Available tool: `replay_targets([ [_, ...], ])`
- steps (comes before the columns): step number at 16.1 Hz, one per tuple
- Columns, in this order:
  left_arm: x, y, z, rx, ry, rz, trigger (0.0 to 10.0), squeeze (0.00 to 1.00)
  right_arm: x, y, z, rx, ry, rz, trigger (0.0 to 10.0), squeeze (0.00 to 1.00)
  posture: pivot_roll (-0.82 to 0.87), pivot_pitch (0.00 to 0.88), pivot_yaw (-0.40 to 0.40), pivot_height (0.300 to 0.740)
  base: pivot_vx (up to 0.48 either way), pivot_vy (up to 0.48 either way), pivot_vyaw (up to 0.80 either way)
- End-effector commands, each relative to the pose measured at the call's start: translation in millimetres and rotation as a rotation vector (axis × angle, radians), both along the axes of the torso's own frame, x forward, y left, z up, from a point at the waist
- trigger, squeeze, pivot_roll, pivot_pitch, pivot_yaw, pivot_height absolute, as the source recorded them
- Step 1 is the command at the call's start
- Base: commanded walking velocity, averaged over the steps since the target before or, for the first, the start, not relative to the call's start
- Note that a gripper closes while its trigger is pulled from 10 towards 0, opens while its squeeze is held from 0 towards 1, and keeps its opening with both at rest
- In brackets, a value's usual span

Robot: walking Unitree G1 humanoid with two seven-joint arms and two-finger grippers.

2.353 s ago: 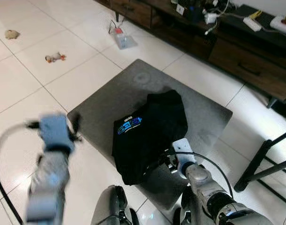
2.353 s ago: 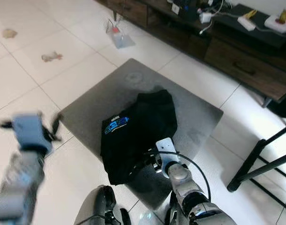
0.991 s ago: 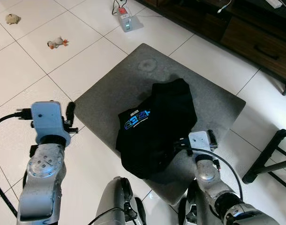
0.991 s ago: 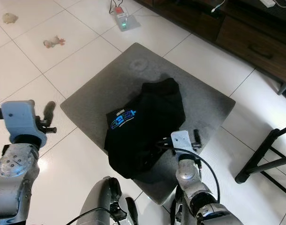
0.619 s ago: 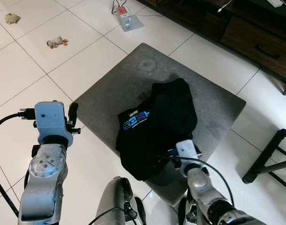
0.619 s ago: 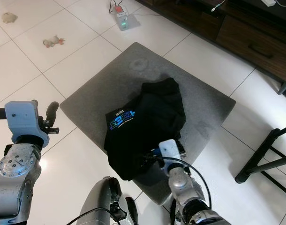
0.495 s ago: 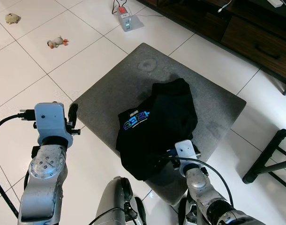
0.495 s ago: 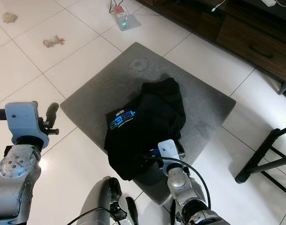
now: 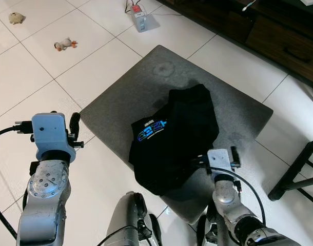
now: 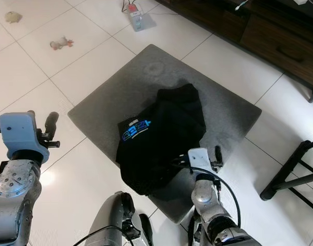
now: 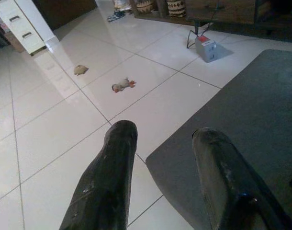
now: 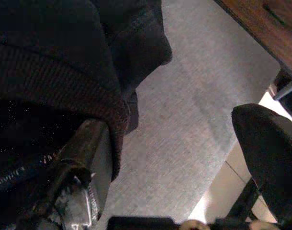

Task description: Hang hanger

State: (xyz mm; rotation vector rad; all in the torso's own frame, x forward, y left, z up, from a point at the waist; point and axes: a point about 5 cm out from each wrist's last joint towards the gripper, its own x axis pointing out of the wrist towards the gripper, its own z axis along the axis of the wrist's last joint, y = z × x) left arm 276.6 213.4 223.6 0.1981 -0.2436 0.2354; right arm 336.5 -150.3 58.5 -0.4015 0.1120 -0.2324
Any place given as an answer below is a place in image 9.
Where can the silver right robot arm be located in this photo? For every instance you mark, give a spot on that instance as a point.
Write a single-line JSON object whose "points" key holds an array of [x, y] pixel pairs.
{"points": [[226, 197]]}

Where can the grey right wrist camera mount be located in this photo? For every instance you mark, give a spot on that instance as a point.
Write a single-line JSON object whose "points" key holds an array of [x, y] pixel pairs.
{"points": [[220, 159]]}

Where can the dark grey ottoman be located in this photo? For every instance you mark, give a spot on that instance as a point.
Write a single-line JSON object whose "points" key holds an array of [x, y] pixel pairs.
{"points": [[146, 92]]}

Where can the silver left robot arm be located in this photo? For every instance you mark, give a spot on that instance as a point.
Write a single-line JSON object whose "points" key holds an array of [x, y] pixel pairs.
{"points": [[43, 195]]}

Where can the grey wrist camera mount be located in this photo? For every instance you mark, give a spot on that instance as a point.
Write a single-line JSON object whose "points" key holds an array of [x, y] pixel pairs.
{"points": [[51, 133], [220, 159]]}

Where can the black shirt with blue print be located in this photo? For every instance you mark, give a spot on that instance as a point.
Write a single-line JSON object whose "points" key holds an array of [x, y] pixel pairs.
{"points": [[182, 138]]}

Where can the dark wooden cabinet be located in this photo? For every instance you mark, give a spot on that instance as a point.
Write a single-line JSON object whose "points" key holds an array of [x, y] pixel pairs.
{"points": [[279, 41]]}

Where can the small beige toy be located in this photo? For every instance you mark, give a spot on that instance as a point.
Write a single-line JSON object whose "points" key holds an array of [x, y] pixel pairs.
{"points": [[16, 18]]}

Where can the silver robot leg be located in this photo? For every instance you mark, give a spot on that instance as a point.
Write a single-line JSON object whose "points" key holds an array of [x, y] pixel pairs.
{"points": [[126, 220]]}

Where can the black clothes rack silver rod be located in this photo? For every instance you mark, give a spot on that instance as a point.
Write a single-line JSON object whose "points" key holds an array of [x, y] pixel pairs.
{"points": [[295, 169]]}

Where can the grey power box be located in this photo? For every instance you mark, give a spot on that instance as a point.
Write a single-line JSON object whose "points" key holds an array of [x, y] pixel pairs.
{"points": [[139, 20]]}

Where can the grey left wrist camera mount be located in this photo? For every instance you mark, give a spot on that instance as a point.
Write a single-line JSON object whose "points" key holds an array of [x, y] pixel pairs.
{"points": [[51, 133]]}

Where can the small duck toy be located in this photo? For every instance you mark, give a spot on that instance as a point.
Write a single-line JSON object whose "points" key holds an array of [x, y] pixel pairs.
{"points": [[65, 44]]}

